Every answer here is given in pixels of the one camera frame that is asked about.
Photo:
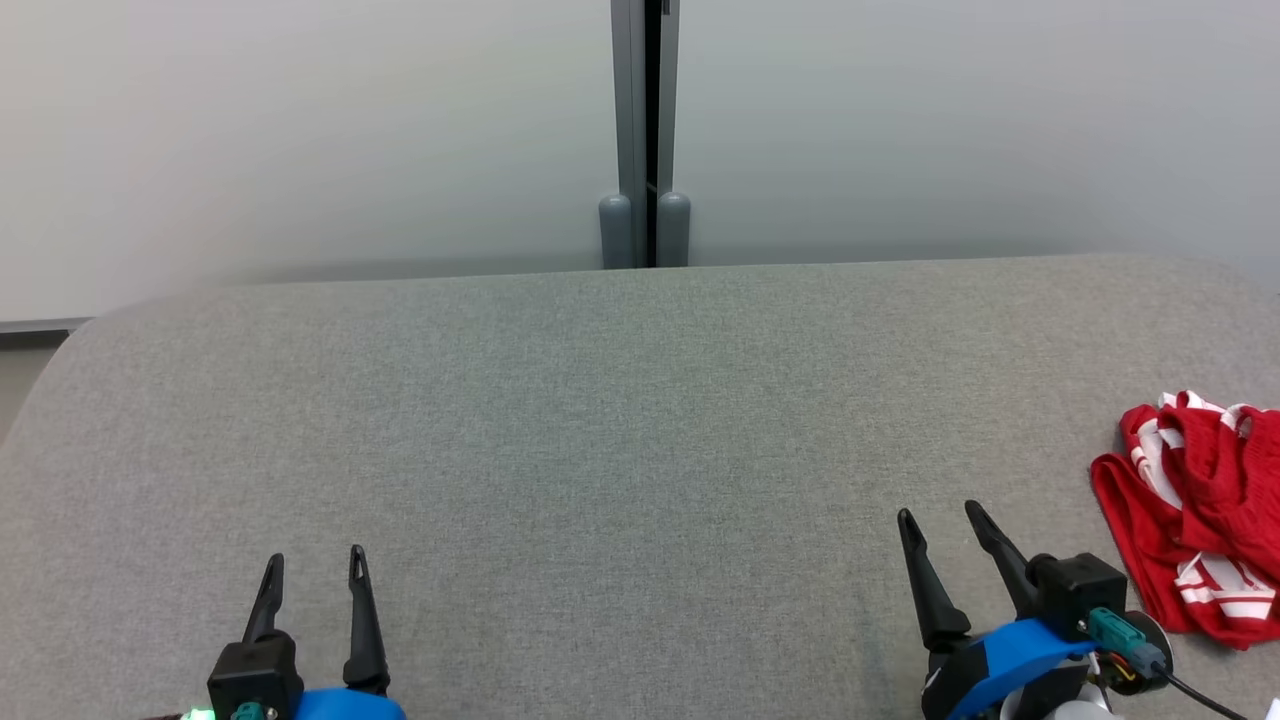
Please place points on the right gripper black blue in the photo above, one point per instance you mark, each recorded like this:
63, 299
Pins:
1010, 655

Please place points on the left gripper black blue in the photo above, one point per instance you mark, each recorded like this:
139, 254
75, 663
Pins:
255, 675

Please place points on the red Bulls jersey white sleeves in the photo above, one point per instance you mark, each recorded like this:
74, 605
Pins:
1150, 565

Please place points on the red Bulls shorts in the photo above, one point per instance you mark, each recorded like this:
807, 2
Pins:
1215, 470

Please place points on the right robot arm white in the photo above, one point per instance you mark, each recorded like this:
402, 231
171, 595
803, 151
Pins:
1075, 710

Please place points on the grey cylindrical post foot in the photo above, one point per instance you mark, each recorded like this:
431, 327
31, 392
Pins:
615, 235
674, 232

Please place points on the grey partition post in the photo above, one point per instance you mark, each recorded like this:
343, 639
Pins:
630, 100

